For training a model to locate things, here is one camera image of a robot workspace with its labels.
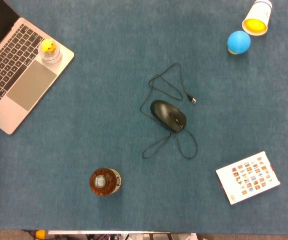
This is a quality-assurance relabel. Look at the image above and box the black computer mouse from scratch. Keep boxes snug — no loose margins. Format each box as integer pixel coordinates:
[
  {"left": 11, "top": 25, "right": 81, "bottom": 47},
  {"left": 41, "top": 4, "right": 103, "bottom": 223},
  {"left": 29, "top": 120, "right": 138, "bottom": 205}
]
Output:
[{"left": 150, "top": 99, "right": 187, "bottom": 133}]

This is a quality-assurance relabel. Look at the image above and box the brown drink bottle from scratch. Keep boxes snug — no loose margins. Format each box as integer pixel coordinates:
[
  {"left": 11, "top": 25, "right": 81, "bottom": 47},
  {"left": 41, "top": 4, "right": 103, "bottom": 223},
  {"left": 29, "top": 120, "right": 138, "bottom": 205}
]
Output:
[{"left": 89, "top": 167, "right": 122, "bottom": 198}]

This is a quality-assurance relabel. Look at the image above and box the clear plastic jar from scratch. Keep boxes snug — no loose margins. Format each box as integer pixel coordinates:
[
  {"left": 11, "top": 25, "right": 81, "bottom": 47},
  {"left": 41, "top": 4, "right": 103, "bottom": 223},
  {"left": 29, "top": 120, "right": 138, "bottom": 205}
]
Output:
[{"left": 38, "top": 39, "right": 63, "bottom": 65}]

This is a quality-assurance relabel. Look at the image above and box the white box with picture grid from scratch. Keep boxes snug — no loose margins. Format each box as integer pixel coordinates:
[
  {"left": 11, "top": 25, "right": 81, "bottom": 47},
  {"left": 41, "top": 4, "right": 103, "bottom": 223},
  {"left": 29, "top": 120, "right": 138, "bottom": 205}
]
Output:
[{"left": 215, "top": 150, "right": 281, "bottom": 206}]

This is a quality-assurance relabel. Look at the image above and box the yellow rubber duck toy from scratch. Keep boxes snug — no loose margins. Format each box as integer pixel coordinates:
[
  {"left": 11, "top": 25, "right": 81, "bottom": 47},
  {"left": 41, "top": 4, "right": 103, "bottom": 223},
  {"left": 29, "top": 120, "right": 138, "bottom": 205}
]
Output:
[{"left": 41, "top": 39, "right": 55, "bottom": 53}]

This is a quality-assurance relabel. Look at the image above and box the blue ball yellow base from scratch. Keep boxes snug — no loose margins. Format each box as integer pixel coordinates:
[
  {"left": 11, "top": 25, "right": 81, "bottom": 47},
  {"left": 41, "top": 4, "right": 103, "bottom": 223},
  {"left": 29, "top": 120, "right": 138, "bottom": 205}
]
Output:
[{"left": 227, "top": 30, "right": 251, "bottom": 55}]

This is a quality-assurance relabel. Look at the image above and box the silver laptop black keyboard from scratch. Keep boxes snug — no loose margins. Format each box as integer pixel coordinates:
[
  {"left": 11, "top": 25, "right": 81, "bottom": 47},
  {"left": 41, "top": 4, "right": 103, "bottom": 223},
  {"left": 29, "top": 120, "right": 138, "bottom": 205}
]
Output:
[{"left": 0, "top": 0, "right": 75, "bottom": 136}]

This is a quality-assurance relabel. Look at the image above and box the white paper cup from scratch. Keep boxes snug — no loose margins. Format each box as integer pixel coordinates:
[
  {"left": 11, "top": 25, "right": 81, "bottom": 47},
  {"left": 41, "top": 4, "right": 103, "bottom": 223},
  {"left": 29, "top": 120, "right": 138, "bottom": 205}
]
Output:
[{"left": 241, "top": 0, "right": 273, "bottom": 37}]

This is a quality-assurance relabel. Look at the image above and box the white metal rail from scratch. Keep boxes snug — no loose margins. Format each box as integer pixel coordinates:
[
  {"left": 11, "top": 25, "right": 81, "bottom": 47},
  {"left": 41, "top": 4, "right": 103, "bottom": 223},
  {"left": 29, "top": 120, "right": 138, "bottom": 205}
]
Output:
[{"left": 48, "top": 230, "right": 171, "bottom": 236}]

